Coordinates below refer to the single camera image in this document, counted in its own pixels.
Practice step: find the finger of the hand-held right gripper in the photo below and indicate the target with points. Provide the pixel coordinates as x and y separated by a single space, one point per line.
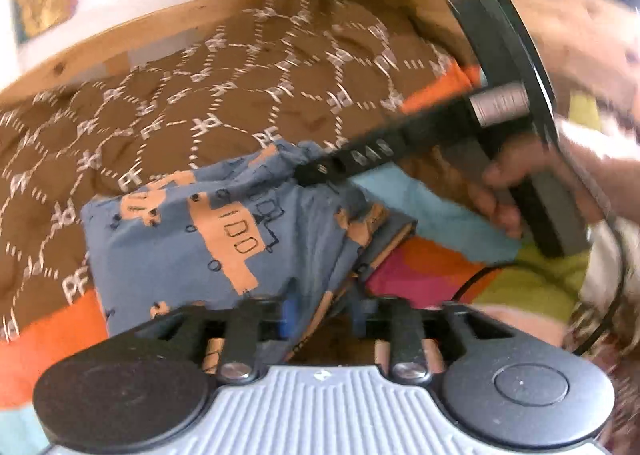
375 152

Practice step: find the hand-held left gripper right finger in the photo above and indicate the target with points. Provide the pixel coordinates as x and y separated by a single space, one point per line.
362 317

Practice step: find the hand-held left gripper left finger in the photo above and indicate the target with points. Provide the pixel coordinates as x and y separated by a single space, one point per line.
287 315

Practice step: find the blue pants with orange print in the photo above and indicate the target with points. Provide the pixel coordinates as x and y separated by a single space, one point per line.
210 245

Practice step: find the person's right hand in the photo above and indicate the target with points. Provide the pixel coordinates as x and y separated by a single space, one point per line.
495 175

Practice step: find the brown multicoloured printed blanket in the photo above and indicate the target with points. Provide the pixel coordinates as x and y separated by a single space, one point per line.
175 110

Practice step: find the red white patterned cloth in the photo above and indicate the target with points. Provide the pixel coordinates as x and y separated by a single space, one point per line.
607 350

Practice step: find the wooden bed frame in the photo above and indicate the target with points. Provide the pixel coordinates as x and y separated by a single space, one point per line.
125 42

